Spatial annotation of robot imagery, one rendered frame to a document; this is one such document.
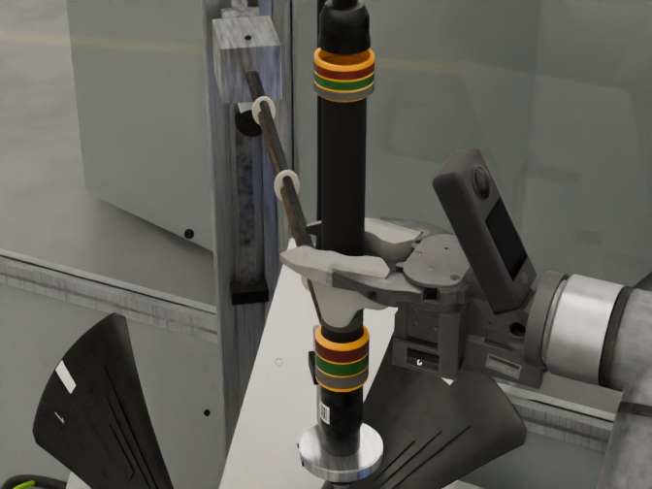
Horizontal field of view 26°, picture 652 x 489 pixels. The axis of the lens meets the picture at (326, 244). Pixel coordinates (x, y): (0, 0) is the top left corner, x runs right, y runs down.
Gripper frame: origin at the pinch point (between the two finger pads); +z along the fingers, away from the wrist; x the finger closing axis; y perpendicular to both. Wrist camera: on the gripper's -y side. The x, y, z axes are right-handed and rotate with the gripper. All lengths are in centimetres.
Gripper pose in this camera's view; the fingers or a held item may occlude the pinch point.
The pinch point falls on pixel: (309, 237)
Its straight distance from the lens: 109.5
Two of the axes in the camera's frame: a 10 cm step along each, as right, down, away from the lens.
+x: 4.2, -4.7, 7.7
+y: 0.0, 8.5, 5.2
